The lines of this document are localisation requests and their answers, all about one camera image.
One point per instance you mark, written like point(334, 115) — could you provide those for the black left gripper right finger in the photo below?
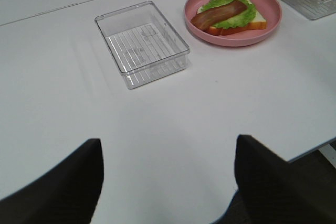
point(272, 190)

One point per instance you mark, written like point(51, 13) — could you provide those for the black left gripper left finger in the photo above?
point(68, 193)

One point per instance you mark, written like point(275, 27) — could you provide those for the bread slice tray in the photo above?
point(258, 23)

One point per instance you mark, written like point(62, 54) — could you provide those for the green lettuce leaf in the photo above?
point(240, 20)

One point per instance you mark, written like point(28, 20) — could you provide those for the brown bacon strip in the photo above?
point(211, 16)

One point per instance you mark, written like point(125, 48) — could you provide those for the left clear plastic tray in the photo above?
point(144, 45)

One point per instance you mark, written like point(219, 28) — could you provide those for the clear plastic tray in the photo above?
point(144, 45)
point(313, 9)

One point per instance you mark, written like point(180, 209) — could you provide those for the pink round plate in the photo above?
point(269, 9)

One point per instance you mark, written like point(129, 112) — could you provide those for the right clear plastic tray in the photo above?
point(313, 9)

